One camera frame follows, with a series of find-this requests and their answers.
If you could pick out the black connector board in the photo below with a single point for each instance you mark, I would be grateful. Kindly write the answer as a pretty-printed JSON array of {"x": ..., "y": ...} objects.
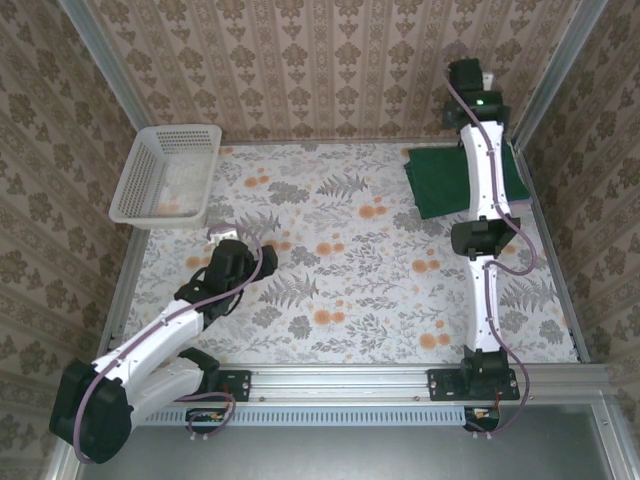
[
  {"x": 205, "y": 415},
  {"x": 482, "y": 415}
]

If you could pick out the aluminium frame post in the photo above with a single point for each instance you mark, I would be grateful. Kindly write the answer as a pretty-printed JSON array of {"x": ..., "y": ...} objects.
[
  {"x": 106, "y": 60},
  {"x": 557, "y": 70}
]

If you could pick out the white plastic perforated basket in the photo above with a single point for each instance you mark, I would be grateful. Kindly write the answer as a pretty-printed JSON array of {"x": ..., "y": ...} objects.
[{"x": 140, "y": 175}]

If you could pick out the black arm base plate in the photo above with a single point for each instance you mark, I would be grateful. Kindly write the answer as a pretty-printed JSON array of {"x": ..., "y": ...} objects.
[
  {"x": 237, "y": 385},
  {"x": 442, "y": 385}
]

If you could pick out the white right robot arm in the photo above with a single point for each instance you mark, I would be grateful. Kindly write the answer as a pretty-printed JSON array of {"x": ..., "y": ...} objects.
[{"x": 482, "y": 165}]

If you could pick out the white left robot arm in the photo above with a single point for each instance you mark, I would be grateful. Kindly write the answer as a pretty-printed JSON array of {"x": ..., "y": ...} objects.
[{"x": 160, "y": 335}]

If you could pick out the green t-shirt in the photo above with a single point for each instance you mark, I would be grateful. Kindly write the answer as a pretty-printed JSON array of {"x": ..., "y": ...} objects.
[{"x": 440, "y": 185}]

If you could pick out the grey metal panel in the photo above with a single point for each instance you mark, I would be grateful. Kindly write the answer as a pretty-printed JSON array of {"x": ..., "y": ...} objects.
[{"x": 320, "y": 450}]

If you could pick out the floral printed tablecloth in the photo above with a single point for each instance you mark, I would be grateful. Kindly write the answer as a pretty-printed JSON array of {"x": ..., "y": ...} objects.
[{"x": 350, "y": 250}]

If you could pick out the aluminium mounting rail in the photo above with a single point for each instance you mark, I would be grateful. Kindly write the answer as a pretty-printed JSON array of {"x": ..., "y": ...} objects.
[{"x": 340, "y": 385}]

